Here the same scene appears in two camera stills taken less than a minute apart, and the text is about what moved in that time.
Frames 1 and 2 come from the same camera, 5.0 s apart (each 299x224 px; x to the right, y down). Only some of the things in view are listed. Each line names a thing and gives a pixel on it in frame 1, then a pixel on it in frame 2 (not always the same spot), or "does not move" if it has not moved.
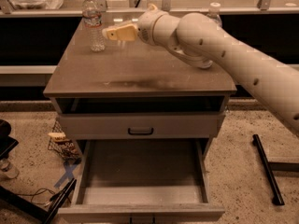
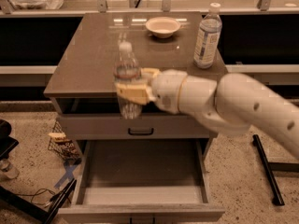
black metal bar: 273,187 does not move
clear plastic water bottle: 92,21 -> 127,71
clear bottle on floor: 7,170 does not move
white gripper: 146,27 -> 166,90
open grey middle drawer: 142,181 does not move
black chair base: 7,142 does not move
